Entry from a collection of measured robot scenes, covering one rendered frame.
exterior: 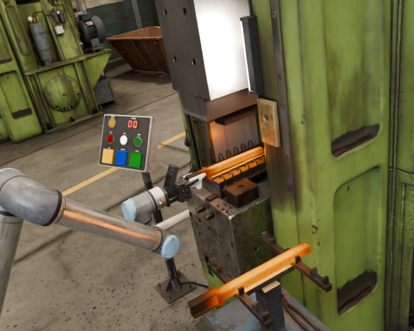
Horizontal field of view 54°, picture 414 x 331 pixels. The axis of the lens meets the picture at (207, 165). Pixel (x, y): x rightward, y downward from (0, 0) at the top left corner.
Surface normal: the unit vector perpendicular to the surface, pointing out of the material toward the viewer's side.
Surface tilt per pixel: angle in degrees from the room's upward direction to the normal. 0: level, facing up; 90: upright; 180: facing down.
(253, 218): 90
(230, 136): 90
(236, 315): 0
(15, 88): 90
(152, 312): 0
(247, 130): 90
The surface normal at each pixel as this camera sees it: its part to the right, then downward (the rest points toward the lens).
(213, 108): 0.54, 0.29
